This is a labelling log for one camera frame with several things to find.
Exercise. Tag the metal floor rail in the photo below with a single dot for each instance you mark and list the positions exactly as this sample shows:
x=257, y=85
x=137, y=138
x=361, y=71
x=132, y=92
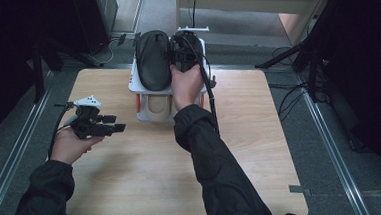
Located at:
x=331, y=152
x=14, y=158

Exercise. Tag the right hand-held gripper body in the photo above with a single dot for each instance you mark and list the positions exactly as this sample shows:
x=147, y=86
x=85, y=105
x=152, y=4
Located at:
x=182, y=54

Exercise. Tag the black flip-flop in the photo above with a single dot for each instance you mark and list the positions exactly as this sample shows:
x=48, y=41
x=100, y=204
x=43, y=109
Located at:
x=154, y=61
x=200, y=46

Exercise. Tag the white two-tier shoe rack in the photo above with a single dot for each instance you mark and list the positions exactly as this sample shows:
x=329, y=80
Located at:
x=134, y=84

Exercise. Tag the dark cabinet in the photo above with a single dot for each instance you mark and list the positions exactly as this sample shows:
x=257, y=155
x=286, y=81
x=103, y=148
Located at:
x=99, y=19

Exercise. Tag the black metal stand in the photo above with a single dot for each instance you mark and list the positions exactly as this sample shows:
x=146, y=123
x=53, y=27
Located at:
x=38, y=80

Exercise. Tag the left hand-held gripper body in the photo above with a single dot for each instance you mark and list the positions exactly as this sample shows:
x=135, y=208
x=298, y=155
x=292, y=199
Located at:
x=87, y=122

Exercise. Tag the cream perforated clog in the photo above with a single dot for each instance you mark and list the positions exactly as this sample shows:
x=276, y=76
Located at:
x=158, y=107

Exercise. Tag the grey tape strip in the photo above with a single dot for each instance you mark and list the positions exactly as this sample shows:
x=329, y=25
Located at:
x=298, y=189

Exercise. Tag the person's left hand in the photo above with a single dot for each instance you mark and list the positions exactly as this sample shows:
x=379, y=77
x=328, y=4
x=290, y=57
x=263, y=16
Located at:
x=67, y=146

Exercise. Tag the black curtain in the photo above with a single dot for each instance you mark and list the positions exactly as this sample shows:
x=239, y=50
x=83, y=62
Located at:
x=1, y=49
x=369, y=59

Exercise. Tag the person's right hand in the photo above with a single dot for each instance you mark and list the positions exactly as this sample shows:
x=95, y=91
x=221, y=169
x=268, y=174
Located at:
x=187, y=87

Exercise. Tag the black tripod stand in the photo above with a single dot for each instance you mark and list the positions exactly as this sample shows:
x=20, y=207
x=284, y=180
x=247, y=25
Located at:
x=312, y=80

